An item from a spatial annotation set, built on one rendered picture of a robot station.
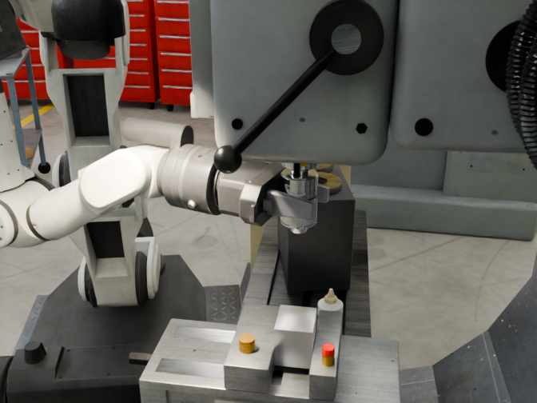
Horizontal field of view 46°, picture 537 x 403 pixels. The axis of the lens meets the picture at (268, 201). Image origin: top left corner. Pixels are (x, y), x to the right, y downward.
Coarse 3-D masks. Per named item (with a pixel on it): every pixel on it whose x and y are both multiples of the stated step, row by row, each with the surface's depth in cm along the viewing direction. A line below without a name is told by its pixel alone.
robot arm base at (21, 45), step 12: (0, 0) 92; (0, 12) 93; (12, 12) 94; (0, 24) 93; (12, 24) 94; (0, 36) 93; (12, 36) 94; (0, 48) 93; (12, 48) 95; (24, 48) 97; (0, 60) 94
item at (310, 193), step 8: (280, 184) 80; (288, 192) 79; (296, 192) 78; (304, 192) 78; (312, 192) 79; (312, 200) 79; (288, 224) 80; (296, 224) 80; (304, 224) 80; (312, 224) 81
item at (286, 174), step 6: (282, 174) 79; (288, 174) 79; (306, 174) 79; (312, 174) 79; (318, 174) 79; (282, 180) 79; (288, 180) 78; (294, 180) 78; (300, 180) 78; (306, 180) 78; (312, 180) 78; (300, 186) 78
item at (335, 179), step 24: (336, 168) 127; (336, 192) 115; (336, 216) 114; (288, 240) 115; (312, 240) 115; (336, 240) 116; (288, 264) 117; (312, 264) 117; (336, 264) 118; (288, 288) 119; (312, 288) 120; (336, 288) 120
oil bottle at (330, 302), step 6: (330, 294) 100; (324, 300) 101; (330, 300) 100; (336, 300) 100; (318, 306) 101; (324, 306) 100; (330, 306) 100; (336, 306) 100; (342, 306) 100; (318, 312) 101; (342, 312) 101
